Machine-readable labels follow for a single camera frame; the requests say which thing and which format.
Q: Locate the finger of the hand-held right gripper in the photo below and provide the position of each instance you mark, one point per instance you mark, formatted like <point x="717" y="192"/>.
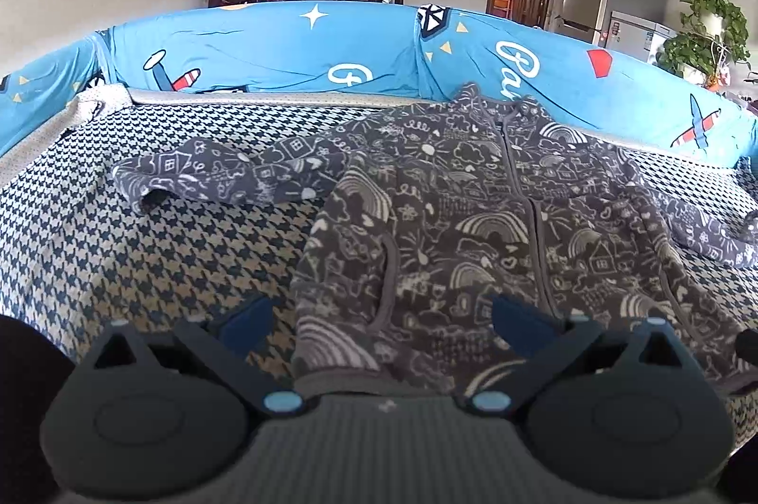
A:
<point x="749" y="345"/>

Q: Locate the blue printed sofa cover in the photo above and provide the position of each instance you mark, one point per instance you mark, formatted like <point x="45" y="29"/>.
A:
<point x="249" y="48"/>

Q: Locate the leafy potted plant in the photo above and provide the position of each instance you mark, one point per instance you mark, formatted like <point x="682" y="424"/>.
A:
<point x="704" y="36"/>

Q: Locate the grey patterned zip jacket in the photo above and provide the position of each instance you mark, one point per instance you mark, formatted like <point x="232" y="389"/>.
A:
<point x="474" y="220"/>

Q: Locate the person's dark clothing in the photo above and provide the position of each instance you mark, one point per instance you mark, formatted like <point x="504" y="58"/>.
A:
<point x="26" y="362"/>

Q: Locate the pink drawer unit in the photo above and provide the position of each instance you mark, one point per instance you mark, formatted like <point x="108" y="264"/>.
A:
<point x="503" y="2"/>

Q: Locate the houndstooth sofa seat cover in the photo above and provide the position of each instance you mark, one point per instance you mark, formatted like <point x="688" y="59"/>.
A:
<point x="177" y="255"/>

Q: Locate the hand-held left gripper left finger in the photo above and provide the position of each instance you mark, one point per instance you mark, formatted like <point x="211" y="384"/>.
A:
<point x="249" y="325"/>

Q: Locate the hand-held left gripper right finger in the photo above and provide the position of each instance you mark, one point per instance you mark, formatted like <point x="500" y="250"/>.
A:
<point x="521" y="325"/>

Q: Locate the white chest freezer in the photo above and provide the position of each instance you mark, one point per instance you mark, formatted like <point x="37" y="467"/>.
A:
<point x="636" y="36"/>

